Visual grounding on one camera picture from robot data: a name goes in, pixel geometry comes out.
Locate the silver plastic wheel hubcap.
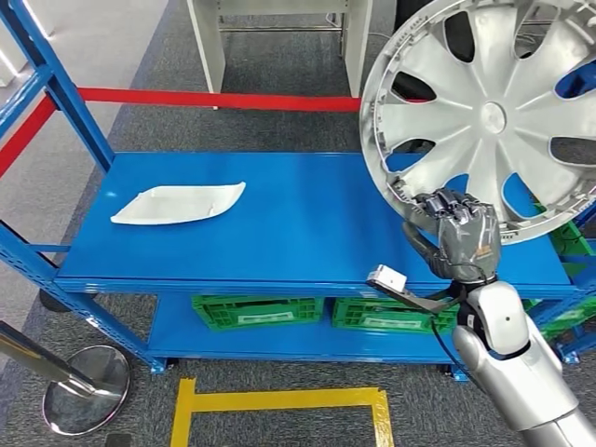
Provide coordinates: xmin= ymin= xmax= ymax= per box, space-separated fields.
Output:
xmin=359 ymin=0 xmax=596 ymax=247

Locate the long blue steel shelf rack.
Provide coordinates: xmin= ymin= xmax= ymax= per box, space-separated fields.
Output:
xmin=0 ymin=0 xmax=596 ymax=384

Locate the white plastic trim part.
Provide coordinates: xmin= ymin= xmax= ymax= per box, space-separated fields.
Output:
xmin=109 ymin=181 xmax=247 ymax=226

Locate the green plastic crate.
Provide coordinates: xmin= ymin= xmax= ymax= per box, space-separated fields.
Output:
xmin=533 ymin=203 xmax=596 ymax=261
xmin=524 ymin=297 xmax=596 ymax=342
xmin=330 ymin=296 xmax=460 ymax=335
xmin=191 ymin=293 xmax=326 ymax=332

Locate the red barrier belt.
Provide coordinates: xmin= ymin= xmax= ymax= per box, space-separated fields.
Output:
xmin=0 ymin=92 xmax=60 ymax=180
xmin=77 ymin=86 xmax=362 ymax=115

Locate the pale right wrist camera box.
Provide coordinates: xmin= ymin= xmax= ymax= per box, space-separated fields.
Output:
xmin=366 ymin=264 xmax=407 ymax=295

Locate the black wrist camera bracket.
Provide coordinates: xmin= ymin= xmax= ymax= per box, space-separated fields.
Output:
xmin=367 ymin=280 xmax=468 ymax=317

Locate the white table frame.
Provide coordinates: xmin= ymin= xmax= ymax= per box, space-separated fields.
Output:
xmin=186 ymin=0 xmax=374 ymax=99

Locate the chrome stanchion post round base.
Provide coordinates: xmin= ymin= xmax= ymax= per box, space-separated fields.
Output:
xmin=0 ymin=319 xmax=131 ymax=438

